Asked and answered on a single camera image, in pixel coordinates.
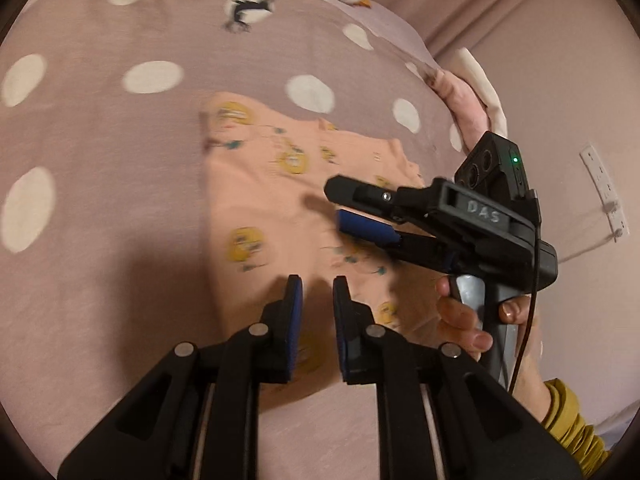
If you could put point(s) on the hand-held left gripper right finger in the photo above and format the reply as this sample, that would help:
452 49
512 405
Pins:
340 320

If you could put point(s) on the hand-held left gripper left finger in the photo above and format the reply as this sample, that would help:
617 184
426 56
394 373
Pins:
295 310

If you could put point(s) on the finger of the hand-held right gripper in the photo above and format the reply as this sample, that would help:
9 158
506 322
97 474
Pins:
365 227
360 194

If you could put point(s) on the pink printed long-sleeve shirt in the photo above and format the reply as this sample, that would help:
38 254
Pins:
260 195

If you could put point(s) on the person's right forearm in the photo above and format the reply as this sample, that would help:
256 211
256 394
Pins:
575 430

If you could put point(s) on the person's right hand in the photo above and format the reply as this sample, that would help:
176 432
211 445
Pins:
460 322

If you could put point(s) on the folded pink cloth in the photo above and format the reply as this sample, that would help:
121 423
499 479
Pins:
465 105

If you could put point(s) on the pink curtain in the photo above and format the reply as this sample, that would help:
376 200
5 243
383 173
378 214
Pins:
450 0

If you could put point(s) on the polka dot blanket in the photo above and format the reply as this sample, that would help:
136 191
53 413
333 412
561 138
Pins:
125 160

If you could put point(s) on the white wall power socket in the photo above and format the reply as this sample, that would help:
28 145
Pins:
597 170

